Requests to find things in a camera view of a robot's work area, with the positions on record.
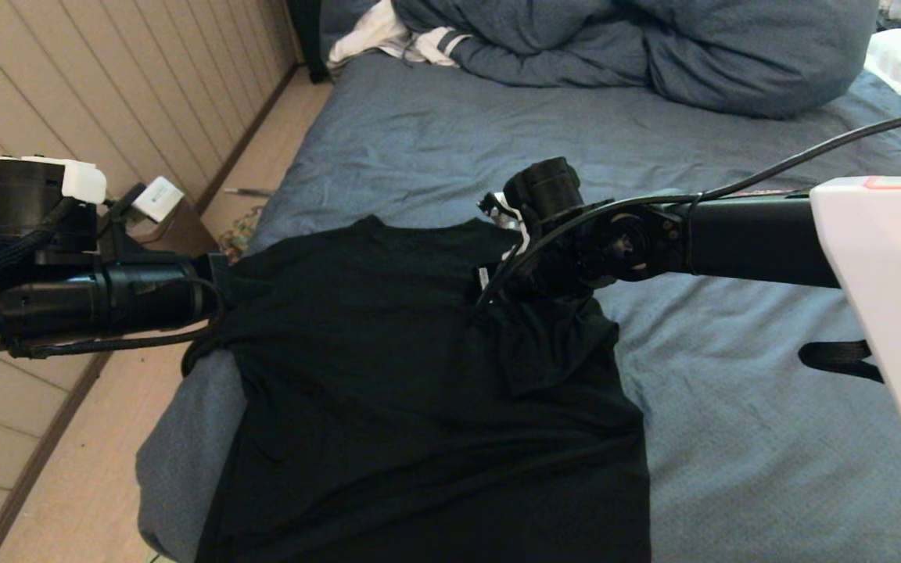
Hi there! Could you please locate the black printed t-shirt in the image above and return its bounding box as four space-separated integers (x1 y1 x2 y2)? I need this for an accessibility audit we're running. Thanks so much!
181 215 652 563

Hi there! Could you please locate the brown trash bin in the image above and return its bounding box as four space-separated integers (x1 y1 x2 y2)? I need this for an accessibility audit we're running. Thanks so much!
134 197 221 259

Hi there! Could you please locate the blue bunched duvet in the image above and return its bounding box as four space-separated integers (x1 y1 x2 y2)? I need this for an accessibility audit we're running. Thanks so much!
388 0 879 120

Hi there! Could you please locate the bed with blue sheet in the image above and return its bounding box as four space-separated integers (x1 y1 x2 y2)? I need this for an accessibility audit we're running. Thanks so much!
136 53 901 563

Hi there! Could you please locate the white striped garment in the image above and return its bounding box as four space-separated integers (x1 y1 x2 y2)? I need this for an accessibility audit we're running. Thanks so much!
328 0 471 70

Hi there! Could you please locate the black bedside furniture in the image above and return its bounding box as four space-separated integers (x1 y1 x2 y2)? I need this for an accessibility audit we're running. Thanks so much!
286 0 332 85

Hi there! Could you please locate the black left gripper cable loop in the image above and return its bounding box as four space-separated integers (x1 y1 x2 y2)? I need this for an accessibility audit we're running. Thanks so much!
27 275 226 360

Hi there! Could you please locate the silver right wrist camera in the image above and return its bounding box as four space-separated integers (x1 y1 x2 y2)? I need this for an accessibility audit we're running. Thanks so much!
480 192 531 260

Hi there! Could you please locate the colourful rope toy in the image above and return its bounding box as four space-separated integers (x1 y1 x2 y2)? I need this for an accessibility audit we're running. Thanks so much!
220 205 265 264

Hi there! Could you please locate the black flat strap loop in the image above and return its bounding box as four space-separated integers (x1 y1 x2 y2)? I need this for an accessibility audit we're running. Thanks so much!
799 340 886 384

